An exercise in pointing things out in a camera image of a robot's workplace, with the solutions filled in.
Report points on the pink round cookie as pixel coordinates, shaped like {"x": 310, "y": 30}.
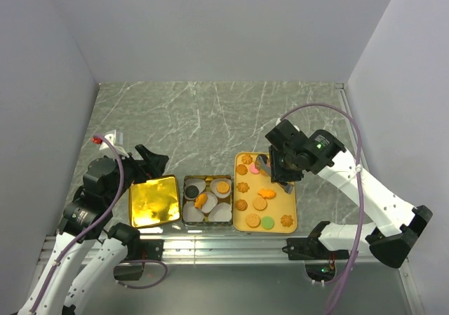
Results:
{"x": 253, "y": 169}

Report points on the white paper cup bottom-right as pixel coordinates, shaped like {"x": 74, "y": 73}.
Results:
{"x": 222, "y": 212}

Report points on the orange fish cookie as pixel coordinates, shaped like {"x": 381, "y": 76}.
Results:
{"x": 200, "y": 200}
{"x": 266, "y": 193}

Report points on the green christmas cookie tin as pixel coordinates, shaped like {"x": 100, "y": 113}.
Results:
{"x": 205, "y": 223}

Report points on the gold tin lid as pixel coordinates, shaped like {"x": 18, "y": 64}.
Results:
{"x": 154, "y": 202}

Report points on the black sandwich cookie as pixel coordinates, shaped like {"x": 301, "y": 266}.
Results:
{"x": 191, "y": 192}

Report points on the aluminium frame rail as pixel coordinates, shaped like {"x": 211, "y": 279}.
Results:
{"x": 222, "y": 249}

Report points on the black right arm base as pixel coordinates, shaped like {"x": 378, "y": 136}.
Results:
{"x": 311, "y": 249}

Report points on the metal serving tongs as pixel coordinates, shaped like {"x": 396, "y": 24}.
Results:
{"x": 262, "y": 163}

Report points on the round dotted biscuit bottom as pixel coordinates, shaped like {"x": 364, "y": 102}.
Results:
{"x": 253, "y": 220}

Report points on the round dotted biscuit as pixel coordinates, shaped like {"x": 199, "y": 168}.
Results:
{"x": 253, "y": 220}
{"x": 222, "y": 187}
{"x": 260, "y": 203}

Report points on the white paper cup top-right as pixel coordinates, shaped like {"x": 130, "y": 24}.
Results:
{"x": 213, "y": 187}

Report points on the green round cookie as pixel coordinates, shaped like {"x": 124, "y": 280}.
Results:
{"x": 267, "y": 223}

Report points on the white paper cup bottom-left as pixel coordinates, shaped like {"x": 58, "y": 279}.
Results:
{"x": 191, "y": 214}

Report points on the white paper cup centre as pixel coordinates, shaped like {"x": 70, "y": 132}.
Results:
{"x": 210, "y": 204}

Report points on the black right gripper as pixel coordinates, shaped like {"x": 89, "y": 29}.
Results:
{"x": 277, "y": 172}

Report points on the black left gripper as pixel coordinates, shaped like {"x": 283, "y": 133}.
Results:
{"x": 152, "y": 165}

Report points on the white paper cup top-left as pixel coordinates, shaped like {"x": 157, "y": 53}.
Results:
{"x": 201, "y": 184}

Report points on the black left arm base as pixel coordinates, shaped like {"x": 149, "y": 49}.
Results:
{"x": 146, "y": 249}

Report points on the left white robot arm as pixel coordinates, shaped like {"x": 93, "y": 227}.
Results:
{"x": 67, "y": 284}

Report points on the orange flower cookie bottom-right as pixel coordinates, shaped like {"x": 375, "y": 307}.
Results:
{"x": 287, "y": 221}

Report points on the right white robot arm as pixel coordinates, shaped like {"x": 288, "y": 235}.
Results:
{"x": 395, "y": 225}

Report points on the yellow cookie tray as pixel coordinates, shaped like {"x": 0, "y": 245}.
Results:
{"x": 281, "y": 204}

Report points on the swirl butter cookie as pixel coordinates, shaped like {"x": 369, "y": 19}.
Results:
{"x": 241, "y": 205}

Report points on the round brown cookie top-left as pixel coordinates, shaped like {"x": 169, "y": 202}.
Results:
{"x": 241, "y": 169}

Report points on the orange flower cookie middle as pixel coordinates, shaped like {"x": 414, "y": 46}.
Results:
{"x": 243, "y": 187}

